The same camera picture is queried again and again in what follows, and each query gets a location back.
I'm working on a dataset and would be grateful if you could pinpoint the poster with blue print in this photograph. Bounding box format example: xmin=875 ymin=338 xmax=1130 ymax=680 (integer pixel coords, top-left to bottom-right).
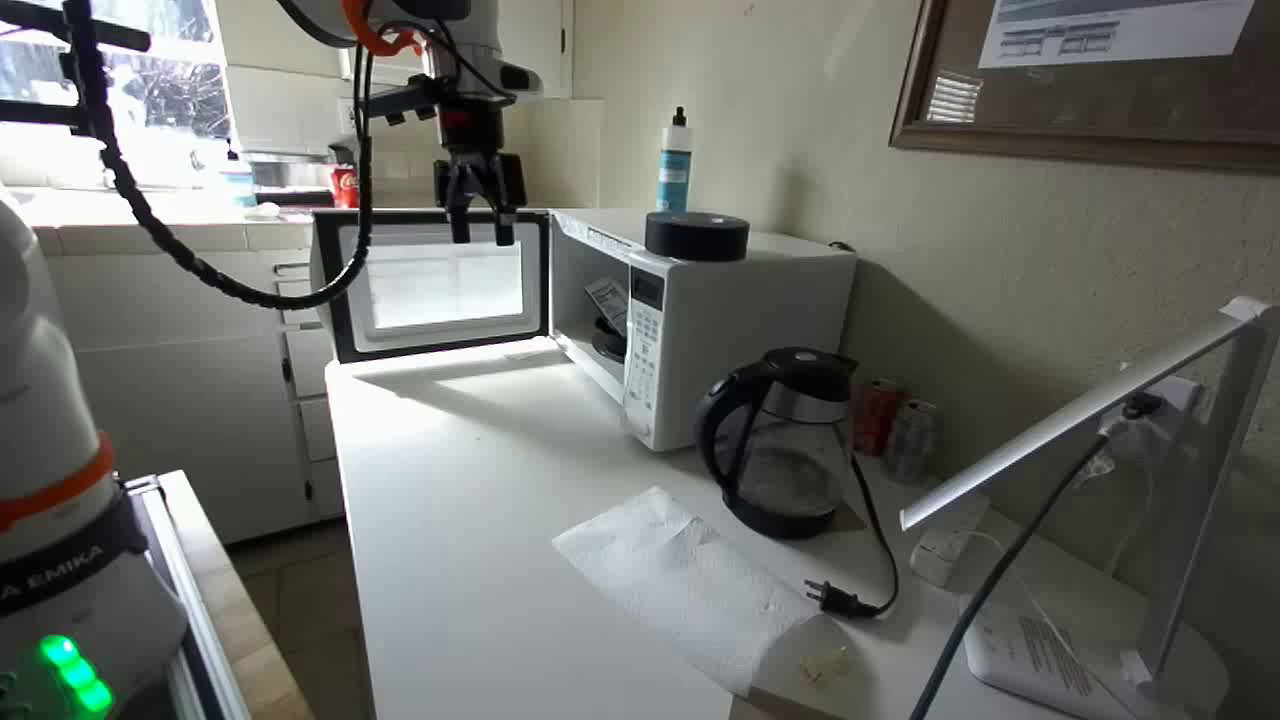
xmin=977 ymin=0 xmax=1259 ymax=75

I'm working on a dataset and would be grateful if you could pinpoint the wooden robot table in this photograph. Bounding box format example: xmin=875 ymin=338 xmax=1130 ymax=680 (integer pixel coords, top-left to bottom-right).
xmin=126 ymin=464 xmax=322 ymax=720

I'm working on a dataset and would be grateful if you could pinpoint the black glass electric kettle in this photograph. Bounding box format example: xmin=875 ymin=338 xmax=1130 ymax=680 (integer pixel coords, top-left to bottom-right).
xmin=697 ymin=343 xmax=865 ymax=544

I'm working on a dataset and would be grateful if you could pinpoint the black corrugated cable conduit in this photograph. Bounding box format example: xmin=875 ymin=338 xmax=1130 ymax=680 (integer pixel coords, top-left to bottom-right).
xmin=55 ymin=0 xmax=379 ymax=317

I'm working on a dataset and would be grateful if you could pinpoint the white bottle with blue label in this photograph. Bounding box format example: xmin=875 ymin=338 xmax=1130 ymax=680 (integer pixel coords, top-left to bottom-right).
xmin=651 ymin=102 xmax=701 ymax=221

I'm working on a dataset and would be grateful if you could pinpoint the white drawer cabinet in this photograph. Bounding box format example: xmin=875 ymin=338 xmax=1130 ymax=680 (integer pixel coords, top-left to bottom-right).
xmin=267 ymin=255 xmax=349 ymax=529

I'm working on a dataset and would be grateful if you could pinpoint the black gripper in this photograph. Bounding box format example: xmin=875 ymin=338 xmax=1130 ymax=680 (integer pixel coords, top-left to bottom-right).
xmin=433 ymin=94 xmax=527 ymax=250

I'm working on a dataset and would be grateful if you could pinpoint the white microwave oven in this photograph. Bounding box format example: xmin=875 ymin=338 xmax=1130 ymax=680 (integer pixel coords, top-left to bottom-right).
xmin=545 ymin=202 xmax=861 ymax=455

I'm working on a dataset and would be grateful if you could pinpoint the black kettle cord with plug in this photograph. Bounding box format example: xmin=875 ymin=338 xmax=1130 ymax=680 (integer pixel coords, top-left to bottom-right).
xmin=800 ymin=451 xmax=907 ymax=622

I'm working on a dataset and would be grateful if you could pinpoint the clear glass jar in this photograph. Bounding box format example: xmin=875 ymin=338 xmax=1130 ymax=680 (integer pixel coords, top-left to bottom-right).
xmin=883 ymin=391 xmax=957 ymax=487

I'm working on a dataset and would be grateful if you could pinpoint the robot base box green light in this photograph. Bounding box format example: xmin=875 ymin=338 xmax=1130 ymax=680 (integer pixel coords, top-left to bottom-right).
xmin=0 ymin=546 xmax=193 ymax=720

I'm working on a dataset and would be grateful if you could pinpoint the dark lamp cable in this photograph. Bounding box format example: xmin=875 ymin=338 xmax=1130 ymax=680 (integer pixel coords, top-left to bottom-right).
xmin=907 ymin=388 xmax=1170 ymax=720

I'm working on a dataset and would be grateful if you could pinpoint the microwave door with window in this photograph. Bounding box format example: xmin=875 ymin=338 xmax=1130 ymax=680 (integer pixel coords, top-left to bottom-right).
xmin=310 ymin=202 xmax=558 ymax=368

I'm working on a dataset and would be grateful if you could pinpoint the black tape roll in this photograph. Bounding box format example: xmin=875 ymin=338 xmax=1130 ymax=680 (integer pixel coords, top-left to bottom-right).
xmin=641 ymin=208 xmax=757 ymax=264

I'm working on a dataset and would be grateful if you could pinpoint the bright window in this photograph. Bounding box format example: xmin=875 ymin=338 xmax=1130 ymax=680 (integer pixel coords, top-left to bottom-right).
xmin=0 ymin=0 xmax=242 ymax=150

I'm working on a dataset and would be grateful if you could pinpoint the white desk lamp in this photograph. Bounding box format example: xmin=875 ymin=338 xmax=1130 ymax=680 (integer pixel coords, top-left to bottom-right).
xmin=891 ymin=291 xmax=1280 ymax=720

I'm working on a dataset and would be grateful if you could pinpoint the clear plastic sheet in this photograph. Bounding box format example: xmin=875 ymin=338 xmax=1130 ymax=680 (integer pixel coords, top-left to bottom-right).
xmin=550 ymin=485 xmax=881 ymax=704

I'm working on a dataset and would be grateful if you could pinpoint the red can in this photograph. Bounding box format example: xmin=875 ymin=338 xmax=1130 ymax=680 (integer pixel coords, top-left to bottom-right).
xmin=849 ymin=376 xmax=913 ymax=459

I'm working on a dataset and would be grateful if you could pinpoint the small red object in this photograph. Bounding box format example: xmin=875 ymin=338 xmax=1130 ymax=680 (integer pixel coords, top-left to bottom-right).
xmin=327 ymin=154 xmax=364 ymax=216

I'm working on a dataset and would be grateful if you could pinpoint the brown framed cork board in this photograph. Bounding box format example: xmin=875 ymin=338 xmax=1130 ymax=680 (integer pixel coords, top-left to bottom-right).
xmin=888 ymin=0 xmax=1280 ymax=178

